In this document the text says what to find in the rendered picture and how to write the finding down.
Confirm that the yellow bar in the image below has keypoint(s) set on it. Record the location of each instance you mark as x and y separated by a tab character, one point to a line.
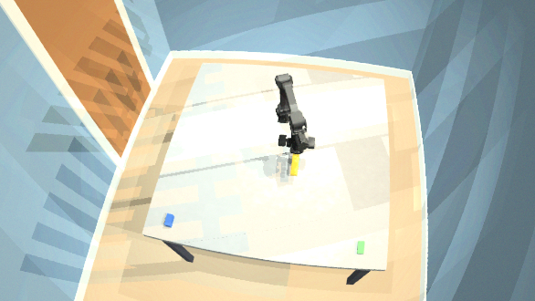
295	165

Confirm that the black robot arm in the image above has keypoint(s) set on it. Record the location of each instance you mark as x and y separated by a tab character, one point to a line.
288	112

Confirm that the small light green block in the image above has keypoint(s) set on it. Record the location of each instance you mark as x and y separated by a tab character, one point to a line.
360	247

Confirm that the blue rectangular block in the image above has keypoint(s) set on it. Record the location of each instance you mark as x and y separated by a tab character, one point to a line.
169	220

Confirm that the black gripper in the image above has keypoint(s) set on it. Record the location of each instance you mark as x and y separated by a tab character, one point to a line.
282	140

